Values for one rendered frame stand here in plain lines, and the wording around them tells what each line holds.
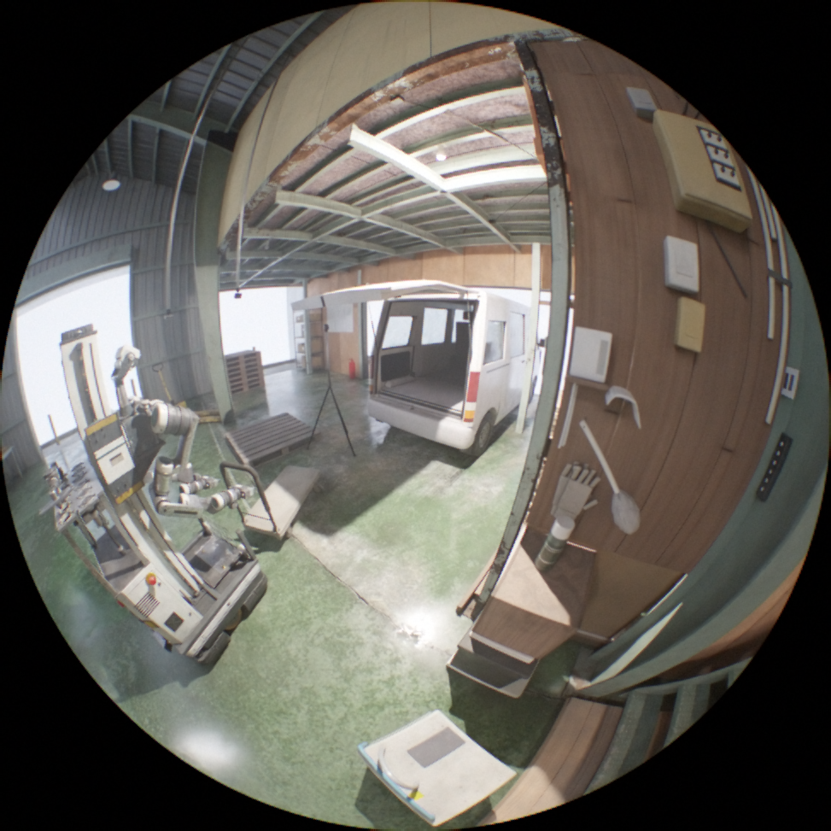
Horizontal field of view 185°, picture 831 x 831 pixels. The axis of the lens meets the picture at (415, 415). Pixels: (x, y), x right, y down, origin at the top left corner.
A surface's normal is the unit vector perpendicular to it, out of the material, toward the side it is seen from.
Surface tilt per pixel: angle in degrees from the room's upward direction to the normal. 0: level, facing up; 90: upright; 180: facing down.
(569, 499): 90
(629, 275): 90
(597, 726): 0
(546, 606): 0
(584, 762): 0
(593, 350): 90
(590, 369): 90
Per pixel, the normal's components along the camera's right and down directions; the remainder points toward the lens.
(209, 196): 0.79, 0.25
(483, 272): -0.61, 0.29
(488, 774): 0.02, -0.92
